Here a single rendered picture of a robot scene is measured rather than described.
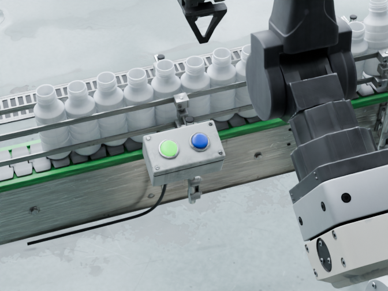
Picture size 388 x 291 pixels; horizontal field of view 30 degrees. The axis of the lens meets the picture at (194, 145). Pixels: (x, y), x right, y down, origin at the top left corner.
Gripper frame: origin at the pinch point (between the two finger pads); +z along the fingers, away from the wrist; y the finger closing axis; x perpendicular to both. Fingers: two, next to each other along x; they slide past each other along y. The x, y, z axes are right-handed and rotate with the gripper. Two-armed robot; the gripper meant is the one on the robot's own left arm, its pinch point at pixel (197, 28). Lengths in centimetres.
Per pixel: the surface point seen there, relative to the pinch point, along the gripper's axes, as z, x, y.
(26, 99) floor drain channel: 135, -35, -154
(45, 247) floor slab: 136, -38, -71
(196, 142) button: 24.0, -1.3, 2.2
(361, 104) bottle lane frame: 37, 40, -11
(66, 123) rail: 24.8, -23.7, -11.0
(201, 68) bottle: 20.0, 4.4, -13.5
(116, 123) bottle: 29.1, -13.9, -12.6
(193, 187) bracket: 43.9, -0.4, -4.4
